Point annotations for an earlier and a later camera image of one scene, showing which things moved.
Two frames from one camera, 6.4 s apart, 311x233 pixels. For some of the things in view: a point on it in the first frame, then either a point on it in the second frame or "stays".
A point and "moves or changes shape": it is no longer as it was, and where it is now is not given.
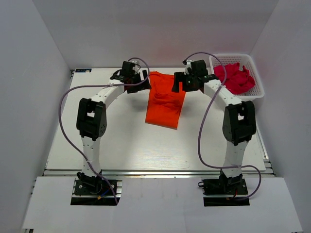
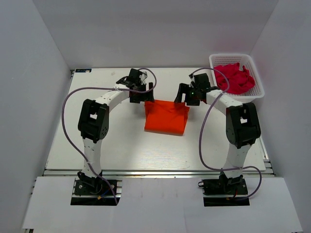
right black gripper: x=180 y=77 -> x=183 y=89
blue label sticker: x=83 y=70 stays
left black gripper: x=144 y=86 -> x=146 y=96
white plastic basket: x=258 y=91 stays
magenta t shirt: x=239 y=81 stays
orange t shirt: x=164 y=106 moves or changes shape
